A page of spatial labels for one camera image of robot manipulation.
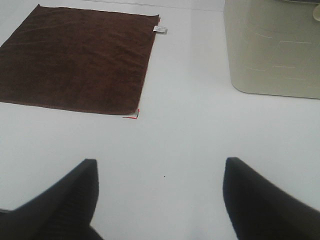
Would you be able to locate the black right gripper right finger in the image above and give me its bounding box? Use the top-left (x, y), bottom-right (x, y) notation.
top-left (222, 157), bottom-right (320, 240)

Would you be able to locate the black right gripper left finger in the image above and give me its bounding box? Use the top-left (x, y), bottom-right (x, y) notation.
top-left (0, 159), bottom-right (102, 240)

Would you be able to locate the brown towel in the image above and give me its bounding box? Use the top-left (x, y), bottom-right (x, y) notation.
top-left (0, 5), bottom-right (160, 115)

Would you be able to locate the beige plastic bin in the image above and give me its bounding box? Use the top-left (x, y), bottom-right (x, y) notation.
top-left (223, 0), bottom-right (320, 99)

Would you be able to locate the white towel care label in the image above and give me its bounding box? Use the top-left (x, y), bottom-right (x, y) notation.
top-left (153, 25), bottom-right (168, 34)

